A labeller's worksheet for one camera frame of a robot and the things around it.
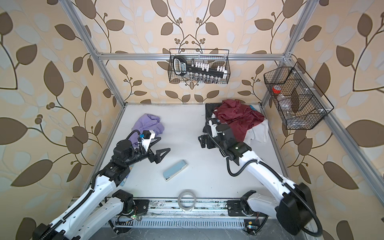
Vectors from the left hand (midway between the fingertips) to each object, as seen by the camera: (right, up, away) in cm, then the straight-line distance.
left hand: (165, 143), depth 72 cm
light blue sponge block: (+3, -19, +14) cm, 24 cm away
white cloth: (+57, +2, +26) cm, 63 cm away
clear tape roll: (+11, -33, +1) cm, 35 cm away
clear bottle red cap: (+60, +19, +1) cm, 63 cm away
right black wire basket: (+68, +20, +2) cm, 71 cm away
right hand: (+21, +2, +7) cm, 22 cm away
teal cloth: (+59, +20, +43) cm, 76 cm away
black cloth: (+25, +20, +42) cm, 53 cm away
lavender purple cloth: (-20, +10, +30) cm, 37 cm away
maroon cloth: (+42, +13, +21) cm, 49 cm away
